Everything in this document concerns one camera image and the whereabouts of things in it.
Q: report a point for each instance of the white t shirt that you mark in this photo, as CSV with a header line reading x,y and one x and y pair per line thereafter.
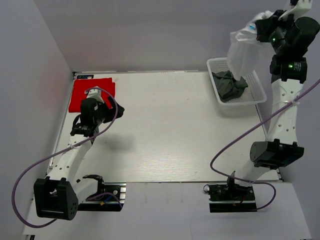
x,y
245,49

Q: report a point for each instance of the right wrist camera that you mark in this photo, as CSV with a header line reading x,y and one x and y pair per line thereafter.
x,y
297,9

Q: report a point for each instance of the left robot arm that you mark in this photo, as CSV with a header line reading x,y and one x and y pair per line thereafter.
x,y
59,194

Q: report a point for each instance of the folded red t shirt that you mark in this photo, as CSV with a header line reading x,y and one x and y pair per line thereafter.
x,y
81,85

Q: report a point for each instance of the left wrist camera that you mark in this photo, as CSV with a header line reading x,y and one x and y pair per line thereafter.
x,y
94,94

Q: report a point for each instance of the white plastic basket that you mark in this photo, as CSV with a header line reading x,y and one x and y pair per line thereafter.
x,y
252,95

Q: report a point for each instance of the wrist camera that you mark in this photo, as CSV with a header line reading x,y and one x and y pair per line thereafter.
x,y
94,94
297,9

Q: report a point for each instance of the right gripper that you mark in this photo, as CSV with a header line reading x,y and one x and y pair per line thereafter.
x,y
263,26

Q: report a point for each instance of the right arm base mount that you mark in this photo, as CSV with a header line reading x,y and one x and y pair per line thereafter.
x,y
234,196

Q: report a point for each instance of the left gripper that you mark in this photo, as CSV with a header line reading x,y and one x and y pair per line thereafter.
x,y
112,113

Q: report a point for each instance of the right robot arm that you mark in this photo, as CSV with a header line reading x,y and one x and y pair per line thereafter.
x,y
289,39

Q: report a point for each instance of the dark grey t shirt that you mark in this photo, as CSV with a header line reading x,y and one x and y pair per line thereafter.
x,y
227,86

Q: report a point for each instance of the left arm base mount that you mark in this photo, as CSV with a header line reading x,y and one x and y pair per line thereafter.
x,y
108,197

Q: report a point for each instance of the blue label sticker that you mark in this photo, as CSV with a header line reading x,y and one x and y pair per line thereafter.
x,y
83,77

